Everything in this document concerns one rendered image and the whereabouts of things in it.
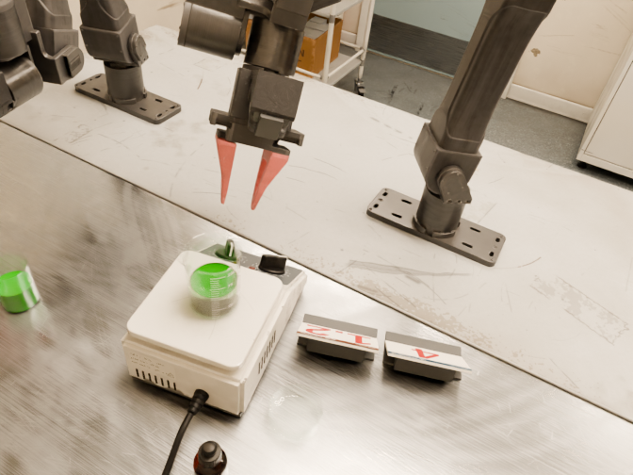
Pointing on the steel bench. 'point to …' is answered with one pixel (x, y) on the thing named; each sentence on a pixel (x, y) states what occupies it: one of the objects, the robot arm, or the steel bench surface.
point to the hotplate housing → (212, 387)
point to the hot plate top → (269, 287)
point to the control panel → (267, 272)
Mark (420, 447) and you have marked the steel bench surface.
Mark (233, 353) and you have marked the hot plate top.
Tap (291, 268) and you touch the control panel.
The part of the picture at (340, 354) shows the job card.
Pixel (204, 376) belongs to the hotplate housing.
